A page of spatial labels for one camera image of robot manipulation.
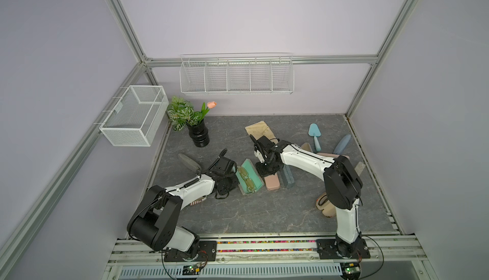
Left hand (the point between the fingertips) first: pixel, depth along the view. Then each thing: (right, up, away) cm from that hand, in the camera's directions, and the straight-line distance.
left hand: (237, 185), depth 89 cm
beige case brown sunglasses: (-16, -5, -7) cm, 18 cm away
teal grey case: (+23, +4, -1) cm, 23 cm away
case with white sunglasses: (+37, +17, +13) cm, 43 cm away
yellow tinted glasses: (+6, +1, +1) cm, 6 cm away
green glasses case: (+8, +5, +2) cm, 9 cm away
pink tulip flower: (-12, +38, 0) cm, 40 cm away
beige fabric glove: (+12, +27, +25) cm, 39 cm away
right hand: (+11, +6, +2) cm, 13 cm away
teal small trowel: (+44, +26, +23) cm, 56 cm away
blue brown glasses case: (+55, +18, +11) cm, 59 cm away
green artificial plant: (-25, +34, -4) cm, 42 cm away
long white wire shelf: (-1, +56, +9) cm, 57 cm away
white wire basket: (-45, +31, -6) cm, 55 cm away
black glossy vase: (-21, +24, +10) cm, 33 cm away
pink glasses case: (+17, +1, 0) cm, 17 cm away
